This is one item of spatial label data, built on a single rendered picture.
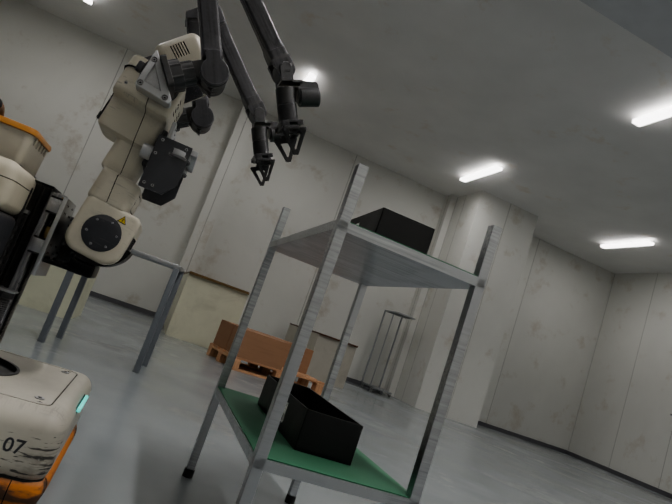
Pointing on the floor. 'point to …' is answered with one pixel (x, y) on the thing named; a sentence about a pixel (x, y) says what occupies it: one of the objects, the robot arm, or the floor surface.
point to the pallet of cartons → (260, 354)
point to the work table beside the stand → (152, 321)
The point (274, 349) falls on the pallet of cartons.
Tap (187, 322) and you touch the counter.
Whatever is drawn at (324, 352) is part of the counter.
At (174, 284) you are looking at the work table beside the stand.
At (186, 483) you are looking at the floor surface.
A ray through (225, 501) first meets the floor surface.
